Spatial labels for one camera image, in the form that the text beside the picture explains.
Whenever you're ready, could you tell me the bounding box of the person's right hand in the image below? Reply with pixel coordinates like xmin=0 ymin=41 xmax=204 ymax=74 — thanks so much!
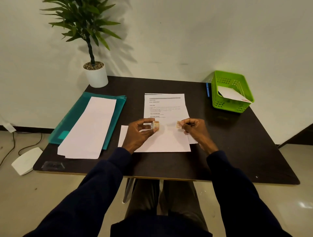
xmin=180 ymin=118 xmax=219 ymax=156

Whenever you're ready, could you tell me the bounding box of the person's left hand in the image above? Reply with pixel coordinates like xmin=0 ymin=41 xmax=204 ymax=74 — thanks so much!
xmin=121 ymin=118 xmax=159 ymax=154

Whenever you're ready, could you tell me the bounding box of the person's left forearm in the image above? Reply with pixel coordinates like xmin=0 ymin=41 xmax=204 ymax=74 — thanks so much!
xmin=23 ymin=147 xmax=133 ymax=237

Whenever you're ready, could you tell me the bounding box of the person's right forearm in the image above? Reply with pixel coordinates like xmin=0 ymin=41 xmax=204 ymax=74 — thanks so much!
xmin=206 ymin=150 xmax=292 ymax=237

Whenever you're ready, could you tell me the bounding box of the blank white paper sheet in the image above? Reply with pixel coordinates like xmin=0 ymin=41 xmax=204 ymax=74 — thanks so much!
xmin=118 ymin=125 xmax=191 ymax=153

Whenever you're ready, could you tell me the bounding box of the printed paper sheet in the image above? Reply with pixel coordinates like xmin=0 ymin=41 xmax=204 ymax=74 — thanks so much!
xmin=144 ymin=93 xmax=198 ymax=144

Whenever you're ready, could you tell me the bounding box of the green plastic basket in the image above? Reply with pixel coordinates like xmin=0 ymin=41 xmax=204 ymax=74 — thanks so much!
xmin=211 ymin=70 xmax=255 ymax=114

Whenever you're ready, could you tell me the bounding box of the white envelope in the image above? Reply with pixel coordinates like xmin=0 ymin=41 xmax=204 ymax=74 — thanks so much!
xmin=217 ymin=86 xmax=252 ymax=103

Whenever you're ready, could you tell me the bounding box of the long white paper stack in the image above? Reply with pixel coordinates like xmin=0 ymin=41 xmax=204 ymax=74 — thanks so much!
xmin=57 ymin=96 xmax=117 ymax=160

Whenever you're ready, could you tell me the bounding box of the person's left leg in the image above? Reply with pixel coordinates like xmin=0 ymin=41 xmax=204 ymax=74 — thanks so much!
xmin=124 ymin=179 xmax=161 ymax=220

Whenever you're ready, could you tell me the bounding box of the person's leg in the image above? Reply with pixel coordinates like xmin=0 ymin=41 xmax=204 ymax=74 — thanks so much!
xmin=124 ymin=179 xmax=161 ymax=220
xmin=159 ymin=180 xmax=209 ymax=231

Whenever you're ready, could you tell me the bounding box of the person's right leg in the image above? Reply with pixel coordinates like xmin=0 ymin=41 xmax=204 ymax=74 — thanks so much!
xmin=159 ymin=180 xmax=209 ymax=231

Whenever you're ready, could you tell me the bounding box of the white plant pot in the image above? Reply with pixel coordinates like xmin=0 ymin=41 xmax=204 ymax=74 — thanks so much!
xmin=83 ymin=61 xmax=109 ymax=88

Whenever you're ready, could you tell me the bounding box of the teal plastic folder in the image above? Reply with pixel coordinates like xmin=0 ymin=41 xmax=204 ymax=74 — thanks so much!
xmin=48 ymin=91 xmax=127 ymax=150

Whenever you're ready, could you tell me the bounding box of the person's dark blue shirt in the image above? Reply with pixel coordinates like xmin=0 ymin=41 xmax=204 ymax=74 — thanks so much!
xmin=110 ymin=214 xmax=213 ymax=237

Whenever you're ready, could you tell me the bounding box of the clear plastic holder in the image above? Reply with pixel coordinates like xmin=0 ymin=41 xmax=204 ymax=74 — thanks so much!
xmin=41 ymin=161 xmax=65 ymax=171

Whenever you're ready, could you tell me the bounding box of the white flat device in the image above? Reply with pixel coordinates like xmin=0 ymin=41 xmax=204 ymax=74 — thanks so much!
xmin=11 ymin=147 xmax=43 ymax=176

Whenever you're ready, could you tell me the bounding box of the green artificial plant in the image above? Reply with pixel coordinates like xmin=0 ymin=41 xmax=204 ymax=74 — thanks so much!
xmin=40 ymin=0 xmax=122 ymax=67

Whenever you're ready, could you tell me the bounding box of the black cable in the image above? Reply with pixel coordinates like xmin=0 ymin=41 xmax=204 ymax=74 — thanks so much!
xmin=0 ymin=131 xmax=43 ymax=167

